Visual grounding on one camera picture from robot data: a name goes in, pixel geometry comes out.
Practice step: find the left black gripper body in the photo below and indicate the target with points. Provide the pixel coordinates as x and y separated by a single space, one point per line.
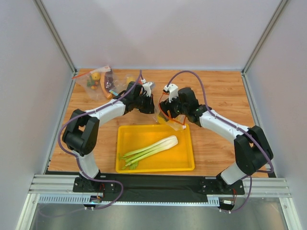
147 105

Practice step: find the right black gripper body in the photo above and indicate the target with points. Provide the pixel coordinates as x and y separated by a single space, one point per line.
166 108

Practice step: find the red-zip clear bag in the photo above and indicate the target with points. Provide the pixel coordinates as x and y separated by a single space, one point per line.
99 84
174 123

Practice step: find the fake yellow lemon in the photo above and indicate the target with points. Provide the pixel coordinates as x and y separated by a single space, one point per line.
162 120

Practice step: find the fake green celery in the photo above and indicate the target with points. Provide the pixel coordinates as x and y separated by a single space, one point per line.
132 158

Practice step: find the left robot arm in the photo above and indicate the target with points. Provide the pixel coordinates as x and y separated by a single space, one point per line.
81 131

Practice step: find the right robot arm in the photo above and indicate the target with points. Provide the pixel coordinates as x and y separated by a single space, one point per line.
252 150

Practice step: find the fake yellow potato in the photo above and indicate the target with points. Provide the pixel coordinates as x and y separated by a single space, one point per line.
129 78

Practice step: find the blue-zip clear bag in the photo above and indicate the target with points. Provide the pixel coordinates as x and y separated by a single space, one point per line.
120 85

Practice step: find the fake purple sweet potato slice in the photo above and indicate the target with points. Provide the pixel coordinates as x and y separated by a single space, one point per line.
107 84

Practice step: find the fake small cherry tomatoes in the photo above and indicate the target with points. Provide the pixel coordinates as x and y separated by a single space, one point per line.
92 84

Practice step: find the yellow plastic tray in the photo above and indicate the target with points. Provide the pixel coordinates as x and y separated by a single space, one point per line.
178 158

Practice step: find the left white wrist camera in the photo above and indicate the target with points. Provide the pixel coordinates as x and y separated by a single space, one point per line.
147 87

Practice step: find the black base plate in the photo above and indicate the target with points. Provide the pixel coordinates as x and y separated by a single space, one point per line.
162 188

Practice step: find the aluminium frame rail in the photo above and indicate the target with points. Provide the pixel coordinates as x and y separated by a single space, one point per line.
58 189

